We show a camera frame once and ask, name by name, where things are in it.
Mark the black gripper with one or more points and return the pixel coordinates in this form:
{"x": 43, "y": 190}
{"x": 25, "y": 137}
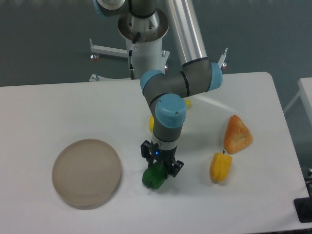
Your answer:
{"x": 151, "y": 152}

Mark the green toy pepper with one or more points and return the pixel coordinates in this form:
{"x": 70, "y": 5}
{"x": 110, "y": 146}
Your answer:
{"x": 154, "y": 176}

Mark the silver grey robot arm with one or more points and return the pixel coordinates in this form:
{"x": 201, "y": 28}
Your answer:
{"x": 165, "y": 93}

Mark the yellow toy pepper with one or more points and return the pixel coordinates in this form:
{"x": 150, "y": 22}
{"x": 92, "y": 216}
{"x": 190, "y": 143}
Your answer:
{"x": 220, "y": 166}

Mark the yellow toy banana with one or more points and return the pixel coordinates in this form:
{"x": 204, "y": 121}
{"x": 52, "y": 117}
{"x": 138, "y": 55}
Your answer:
{"x": 151, "y": 120}

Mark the beige round plate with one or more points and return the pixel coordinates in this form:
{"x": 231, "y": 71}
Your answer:
{"x": 87, "y": 173}

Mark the orange toy bread slice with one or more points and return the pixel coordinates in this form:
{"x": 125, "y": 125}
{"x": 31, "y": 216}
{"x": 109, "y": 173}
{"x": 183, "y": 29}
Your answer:
{"x": 237, "y": 136}

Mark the black box at table edge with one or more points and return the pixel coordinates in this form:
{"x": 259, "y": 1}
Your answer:
{"x": 303, "y": 207}

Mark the white side table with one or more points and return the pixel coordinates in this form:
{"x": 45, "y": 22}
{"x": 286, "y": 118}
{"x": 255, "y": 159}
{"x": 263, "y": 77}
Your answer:
{"x": 305, "y": 93}

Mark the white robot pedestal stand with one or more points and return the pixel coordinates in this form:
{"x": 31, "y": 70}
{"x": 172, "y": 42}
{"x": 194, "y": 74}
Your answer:
{"x": 144, "y": 36}

